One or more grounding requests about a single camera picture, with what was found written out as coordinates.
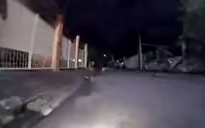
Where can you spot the pale building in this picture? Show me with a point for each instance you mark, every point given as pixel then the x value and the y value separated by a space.
pixel 131 62

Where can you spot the pole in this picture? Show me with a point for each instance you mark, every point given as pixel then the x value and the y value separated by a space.
pixel 140 53

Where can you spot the grey cracked road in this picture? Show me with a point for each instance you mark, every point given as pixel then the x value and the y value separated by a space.
pixel 140 100

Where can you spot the broken concrete kerb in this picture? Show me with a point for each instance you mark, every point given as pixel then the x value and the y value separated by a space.
pixel 36 106

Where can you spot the dark pavement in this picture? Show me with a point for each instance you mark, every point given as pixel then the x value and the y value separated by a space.
pixel 23 83

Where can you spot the trees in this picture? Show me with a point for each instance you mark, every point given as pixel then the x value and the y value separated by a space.
pixel 200 26

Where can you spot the pale wall with railing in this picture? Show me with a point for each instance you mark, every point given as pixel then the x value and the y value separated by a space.
pixel 20 33

